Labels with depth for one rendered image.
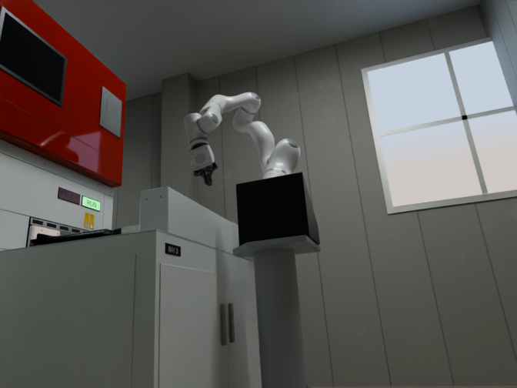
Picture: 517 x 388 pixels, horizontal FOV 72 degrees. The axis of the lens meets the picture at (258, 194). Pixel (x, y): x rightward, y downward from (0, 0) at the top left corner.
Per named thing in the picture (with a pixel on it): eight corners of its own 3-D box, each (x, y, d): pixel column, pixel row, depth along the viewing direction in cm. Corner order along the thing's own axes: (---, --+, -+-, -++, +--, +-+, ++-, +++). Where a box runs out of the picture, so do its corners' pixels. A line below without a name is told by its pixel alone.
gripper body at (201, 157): (185, 148, 150) (190, 171, 146) (206, 138, 148) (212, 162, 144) (193, 154, 157) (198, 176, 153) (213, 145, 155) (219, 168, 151)
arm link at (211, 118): (235, 105, 174) (219, 129, 149) (211, 121, 181) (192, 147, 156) (225, 89, 170) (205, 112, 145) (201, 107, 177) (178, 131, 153)
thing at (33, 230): (25, 251, 126) (28, 225, 129) (108, 262, 167) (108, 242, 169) (28, 250, 126) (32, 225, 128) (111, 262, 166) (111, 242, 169)
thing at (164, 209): (138, 236, 102) (140, 190, 106) (213, 256, 153) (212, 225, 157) (167, 232, 100) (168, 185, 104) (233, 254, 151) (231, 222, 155)
